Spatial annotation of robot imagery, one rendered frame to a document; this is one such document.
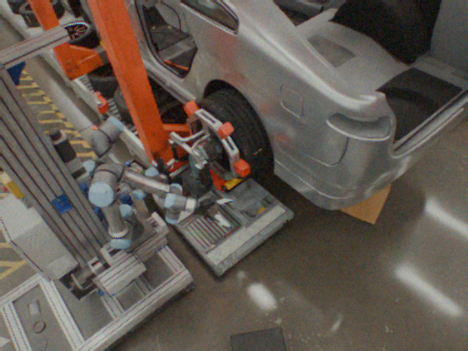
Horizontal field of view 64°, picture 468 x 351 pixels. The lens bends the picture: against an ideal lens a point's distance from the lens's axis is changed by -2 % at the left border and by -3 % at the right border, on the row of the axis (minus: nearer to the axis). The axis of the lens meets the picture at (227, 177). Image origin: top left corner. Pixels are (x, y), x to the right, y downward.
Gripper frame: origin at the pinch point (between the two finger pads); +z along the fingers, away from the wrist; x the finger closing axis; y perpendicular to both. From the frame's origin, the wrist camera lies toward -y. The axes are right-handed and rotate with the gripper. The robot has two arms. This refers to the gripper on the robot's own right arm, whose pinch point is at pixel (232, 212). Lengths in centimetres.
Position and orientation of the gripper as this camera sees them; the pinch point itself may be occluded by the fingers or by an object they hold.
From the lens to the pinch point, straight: 199.8
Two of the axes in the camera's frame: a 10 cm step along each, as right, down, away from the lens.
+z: 9.6, 2.3, 1.3
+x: -1.2, 8.3, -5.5
